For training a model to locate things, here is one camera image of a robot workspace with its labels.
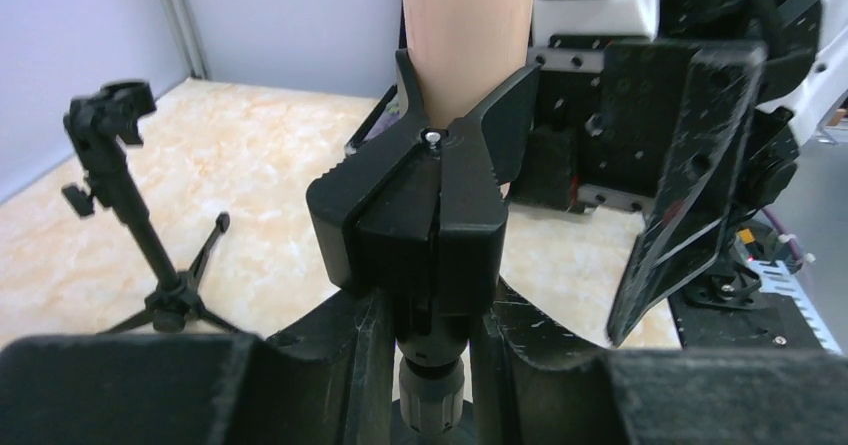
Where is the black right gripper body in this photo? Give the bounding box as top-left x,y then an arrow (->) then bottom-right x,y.
533,0 -> 823,214

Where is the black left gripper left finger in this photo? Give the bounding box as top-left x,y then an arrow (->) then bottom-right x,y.
1,292 -> 394,444

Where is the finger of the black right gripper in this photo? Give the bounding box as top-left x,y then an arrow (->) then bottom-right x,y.
606,41 -> 767,347
513,126 -> 577,212

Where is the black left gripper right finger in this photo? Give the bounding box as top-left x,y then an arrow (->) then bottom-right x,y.
470,283 -> 847,444

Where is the round base mic stand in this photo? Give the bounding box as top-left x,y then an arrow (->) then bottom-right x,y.
306,49 -> 540,444

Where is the beige microphone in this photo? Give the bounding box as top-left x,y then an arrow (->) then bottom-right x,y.
403,0 -> 533,129

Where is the black tripod mic stand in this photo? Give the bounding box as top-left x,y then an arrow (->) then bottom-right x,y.
61,80 -> 241,334

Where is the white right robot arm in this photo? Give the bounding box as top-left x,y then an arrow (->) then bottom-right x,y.
510,0 -> 847,345

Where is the black carrying case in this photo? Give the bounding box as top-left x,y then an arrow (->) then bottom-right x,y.
344,85 -> 400,156

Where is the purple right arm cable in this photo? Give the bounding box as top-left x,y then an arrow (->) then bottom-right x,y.
758,206 -> 816,271

